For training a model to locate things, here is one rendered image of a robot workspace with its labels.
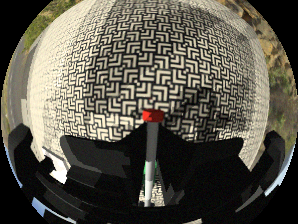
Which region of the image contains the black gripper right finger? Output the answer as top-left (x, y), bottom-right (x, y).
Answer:
top-left (156, 124), bottom-right (243, 206)

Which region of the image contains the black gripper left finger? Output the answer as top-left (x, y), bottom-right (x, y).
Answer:
top-left (60, 121), bottom-right (148, 206)

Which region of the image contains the long pin with red cap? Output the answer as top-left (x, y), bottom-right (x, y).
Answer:
top-left (142, 108), bottom-right (164, 206)

